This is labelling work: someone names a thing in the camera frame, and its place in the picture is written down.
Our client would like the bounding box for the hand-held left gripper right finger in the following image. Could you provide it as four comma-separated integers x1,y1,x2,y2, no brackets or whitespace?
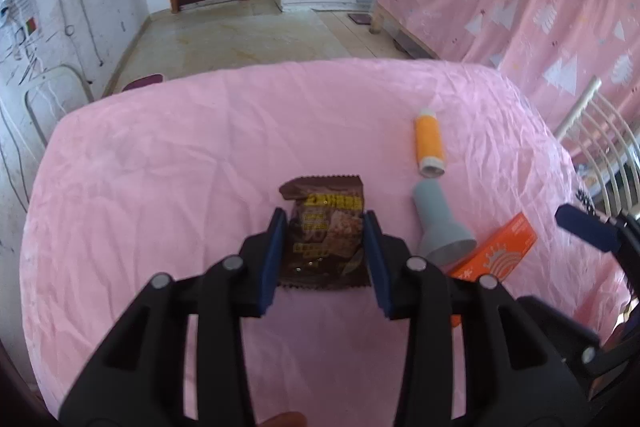
362,209,583,427

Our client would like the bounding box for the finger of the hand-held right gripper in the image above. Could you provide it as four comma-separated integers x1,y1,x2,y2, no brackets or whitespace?
555,203,640,258
515,296,618,380

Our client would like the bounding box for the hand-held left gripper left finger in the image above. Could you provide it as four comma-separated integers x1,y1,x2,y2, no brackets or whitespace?
59,207,288,427

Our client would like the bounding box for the brown snack packet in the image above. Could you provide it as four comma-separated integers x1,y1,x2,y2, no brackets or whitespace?
277,174,371,290

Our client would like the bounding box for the person's left hand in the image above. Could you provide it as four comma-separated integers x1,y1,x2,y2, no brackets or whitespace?
260,412,307,427

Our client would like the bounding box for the grey flashlight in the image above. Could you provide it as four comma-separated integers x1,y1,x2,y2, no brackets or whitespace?
411,179,477,267

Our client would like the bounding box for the orange cardboard box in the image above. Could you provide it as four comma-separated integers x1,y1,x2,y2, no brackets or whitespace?
446,213,537,329

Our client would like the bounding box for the white drying rack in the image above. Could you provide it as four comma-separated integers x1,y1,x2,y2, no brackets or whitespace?
554,77,640,215

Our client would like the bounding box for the orange and white bottle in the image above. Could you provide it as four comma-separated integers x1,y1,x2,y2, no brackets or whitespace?
414,108,447,178

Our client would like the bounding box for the pink tablecloth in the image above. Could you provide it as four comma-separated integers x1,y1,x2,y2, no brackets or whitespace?
20,57,633,427

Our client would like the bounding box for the wooden bed leg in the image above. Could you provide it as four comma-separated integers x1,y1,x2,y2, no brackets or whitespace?
369,2,391,35

